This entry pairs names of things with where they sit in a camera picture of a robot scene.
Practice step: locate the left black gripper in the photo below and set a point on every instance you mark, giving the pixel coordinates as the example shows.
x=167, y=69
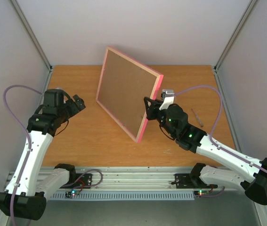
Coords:
x=80, y=102

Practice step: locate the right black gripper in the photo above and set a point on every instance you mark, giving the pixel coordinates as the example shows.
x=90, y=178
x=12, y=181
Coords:
x=157, y=109

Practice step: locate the pink picture frame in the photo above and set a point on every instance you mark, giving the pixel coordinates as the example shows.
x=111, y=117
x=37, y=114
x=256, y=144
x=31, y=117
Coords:
x=124, y=83

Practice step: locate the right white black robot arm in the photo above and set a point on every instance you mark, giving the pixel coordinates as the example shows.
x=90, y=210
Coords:
x=243, y=172

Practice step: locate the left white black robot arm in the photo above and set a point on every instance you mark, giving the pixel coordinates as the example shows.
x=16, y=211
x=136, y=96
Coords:
x=24, y=197

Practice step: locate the left small circuit board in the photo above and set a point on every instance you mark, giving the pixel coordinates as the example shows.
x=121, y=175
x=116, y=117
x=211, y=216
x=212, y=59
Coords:
x=73, y=193

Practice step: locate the small circuit board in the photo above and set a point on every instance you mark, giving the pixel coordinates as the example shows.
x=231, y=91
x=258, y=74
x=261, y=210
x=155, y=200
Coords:
x=201, y=192
x=73, y=193

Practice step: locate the right small circuit board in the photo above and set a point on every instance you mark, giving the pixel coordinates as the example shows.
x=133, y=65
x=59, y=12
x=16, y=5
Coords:
x=201, y=192

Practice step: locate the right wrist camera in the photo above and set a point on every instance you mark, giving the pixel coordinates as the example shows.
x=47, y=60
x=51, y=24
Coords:
x=167, y=96

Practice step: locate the aluminium rail base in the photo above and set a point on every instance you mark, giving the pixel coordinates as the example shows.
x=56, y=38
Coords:
x=156, y=178

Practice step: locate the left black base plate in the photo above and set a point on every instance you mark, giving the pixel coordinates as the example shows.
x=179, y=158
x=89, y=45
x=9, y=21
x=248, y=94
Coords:
x=85, y=180

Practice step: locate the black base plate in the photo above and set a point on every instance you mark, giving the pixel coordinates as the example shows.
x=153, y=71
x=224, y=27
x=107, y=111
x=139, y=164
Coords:
x=85, y=180
x=185, y=181

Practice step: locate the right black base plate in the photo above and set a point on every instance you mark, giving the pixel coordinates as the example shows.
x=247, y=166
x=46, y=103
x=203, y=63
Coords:
x=185, y=181

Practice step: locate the grey slotted cable duct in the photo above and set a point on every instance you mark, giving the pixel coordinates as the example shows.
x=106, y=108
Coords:
x=90, y=196

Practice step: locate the left aluminium corner post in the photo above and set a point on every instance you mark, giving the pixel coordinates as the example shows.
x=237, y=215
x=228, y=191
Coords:
x=19, y=12

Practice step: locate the aluminium corner post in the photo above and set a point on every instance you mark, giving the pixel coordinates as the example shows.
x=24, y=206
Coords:
x=19, y=12
x=241, y=23

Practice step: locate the right aluminium corner post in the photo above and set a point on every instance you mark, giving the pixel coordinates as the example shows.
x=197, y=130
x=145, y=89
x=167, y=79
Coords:
x=241, y=23

